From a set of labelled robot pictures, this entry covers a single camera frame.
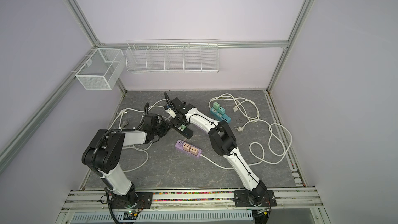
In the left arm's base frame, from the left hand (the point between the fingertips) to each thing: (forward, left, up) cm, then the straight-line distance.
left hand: (174, 125), depth 97 cm
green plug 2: (+12, -28, +4) cm, 30 cm away
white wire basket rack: (+36, -3, +26) cm, 45 cm away
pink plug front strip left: (-16, -8, +3) cm, 18 cm away
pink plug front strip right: (-19, -12, +4) cm, 23 cm away
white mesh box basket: (+31, +46, +21) cm, 59 cm away
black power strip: (-3, -6, -1) cm, 7 cm away
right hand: (+4, -2, 0) cm, 4 cm away
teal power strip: (+9, -27, -1) cm, 28 cm away
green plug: (-2, -5, +1) cm, 5 cm away
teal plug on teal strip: (+7, -31, +4) cm, 32 cm away
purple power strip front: (-17, -15, 0) cm, 23 cm away
